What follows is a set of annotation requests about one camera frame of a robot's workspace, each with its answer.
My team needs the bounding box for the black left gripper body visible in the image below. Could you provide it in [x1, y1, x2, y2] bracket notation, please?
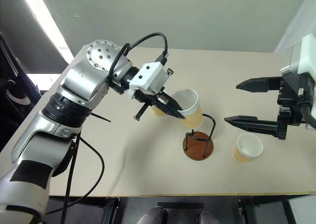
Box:
[133, 85, 173, 122]

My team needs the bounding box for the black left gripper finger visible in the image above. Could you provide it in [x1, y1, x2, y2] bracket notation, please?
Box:
[162, 92, 184, 111]
[153, 103, 186, 120]

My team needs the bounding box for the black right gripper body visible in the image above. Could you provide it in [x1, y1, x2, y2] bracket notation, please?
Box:
[276, 74, 309, 141]

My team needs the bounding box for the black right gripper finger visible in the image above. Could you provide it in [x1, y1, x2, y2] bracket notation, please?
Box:
[224, 115, 280, 138]
[236, 76, 282, 93]

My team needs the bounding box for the ribbed brown paper cup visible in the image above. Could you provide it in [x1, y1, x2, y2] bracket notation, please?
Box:
[172, 89, 204, 130]
[150, 104, 169, 117]
[232, 133, 264, 163]

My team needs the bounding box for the brown cup holder stand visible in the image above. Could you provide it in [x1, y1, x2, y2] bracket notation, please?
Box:
[182, 113, 217, 162]

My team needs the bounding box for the light grey box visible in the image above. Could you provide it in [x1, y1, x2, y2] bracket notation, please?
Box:
[287, 195, 316, 224]

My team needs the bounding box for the dark rounded shape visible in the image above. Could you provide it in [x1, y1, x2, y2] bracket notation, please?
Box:
[197, 211, 217, 224]
[139, 207, 170, 224]

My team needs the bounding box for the black chair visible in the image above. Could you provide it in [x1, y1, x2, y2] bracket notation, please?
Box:
[0, 32, 40, 134]

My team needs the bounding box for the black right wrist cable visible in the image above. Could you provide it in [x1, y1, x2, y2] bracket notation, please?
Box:
[297, 73, 316, 130]

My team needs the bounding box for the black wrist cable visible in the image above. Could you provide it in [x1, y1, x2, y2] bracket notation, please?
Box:
[108, 32, 170, 87]
[297, 73, 316, 130]

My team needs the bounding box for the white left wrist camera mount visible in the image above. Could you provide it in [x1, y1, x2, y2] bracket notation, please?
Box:
[127, 62, 173, 100]

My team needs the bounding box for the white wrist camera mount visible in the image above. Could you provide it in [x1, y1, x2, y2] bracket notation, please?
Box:
[280, 34, 316, 83]
[127, 62, 173, 100]

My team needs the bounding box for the black cable tie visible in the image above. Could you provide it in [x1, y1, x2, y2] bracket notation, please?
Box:
[90, 113, 112, 123]

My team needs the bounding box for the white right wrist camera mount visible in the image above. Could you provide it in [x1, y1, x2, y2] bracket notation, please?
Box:
[280, 34, 316, 83]

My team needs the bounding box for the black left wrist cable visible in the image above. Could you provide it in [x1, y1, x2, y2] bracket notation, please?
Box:
[108, 32, 170, 87]

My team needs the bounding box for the black curved arm cable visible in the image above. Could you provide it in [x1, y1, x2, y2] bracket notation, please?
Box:
[45, 134, 106, 216]

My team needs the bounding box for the black straight arm cable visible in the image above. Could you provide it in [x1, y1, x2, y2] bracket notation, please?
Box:
[61, 134, 81, 224]

